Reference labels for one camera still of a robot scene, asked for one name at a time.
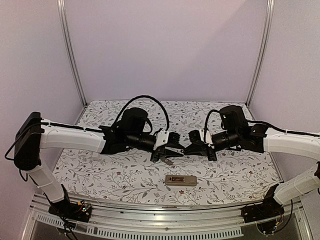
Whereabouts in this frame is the grey remote battery cover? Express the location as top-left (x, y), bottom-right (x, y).
top-left (161, 158), bottom-right (174, 166)

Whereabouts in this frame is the white slim remote control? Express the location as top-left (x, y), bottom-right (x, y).
top-left (92, 153), bottom-right (101, 161)

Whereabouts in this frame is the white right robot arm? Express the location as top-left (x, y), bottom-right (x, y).
top-left (184, 105), bottom-right (320, 218)

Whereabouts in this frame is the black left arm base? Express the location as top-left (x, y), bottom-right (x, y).
top-left (48, 191), bottom-right (92, 223)

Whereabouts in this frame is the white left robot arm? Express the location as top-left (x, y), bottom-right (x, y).
top-left (4, 107), bottom-right (183, 217)

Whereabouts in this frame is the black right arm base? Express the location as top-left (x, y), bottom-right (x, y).
top-left (241, 184), bottom-right (285, 235)

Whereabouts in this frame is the floral patterned table mat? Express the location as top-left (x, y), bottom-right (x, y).
top-left (53, 100), bottom-right (281, 206)

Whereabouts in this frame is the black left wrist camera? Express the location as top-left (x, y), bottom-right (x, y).
top-left (153, 130), bottom-right (184, 151)

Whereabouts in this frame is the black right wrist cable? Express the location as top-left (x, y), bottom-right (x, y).
top-left (203, 109), bottom-right (222, 133)

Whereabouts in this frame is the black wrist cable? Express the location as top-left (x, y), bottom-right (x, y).
top-left (117, 94), bottom-right (171, 133)
top-left (203, 109), bottom-right (222, 133)

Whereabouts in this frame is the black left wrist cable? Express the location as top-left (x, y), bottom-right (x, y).
top-left (117, 94), bottom-right (171, 133)

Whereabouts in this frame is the aluminium front rail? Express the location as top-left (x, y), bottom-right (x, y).
top-left (21, 193), bottom-right (313, 240)

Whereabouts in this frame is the right aluminium corner post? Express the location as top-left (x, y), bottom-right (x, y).
top-left (245, 0), bottom-right (275, 109)

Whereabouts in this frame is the aluminium corner post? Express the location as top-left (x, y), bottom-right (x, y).
top-left (245, 0), bottom-right (275, 109)
top-left (56, 0), bottom-right (88, 108)

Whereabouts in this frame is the left aluminium corner post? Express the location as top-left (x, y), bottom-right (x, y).
top-left (56, 0), bottom-right (88, 108)

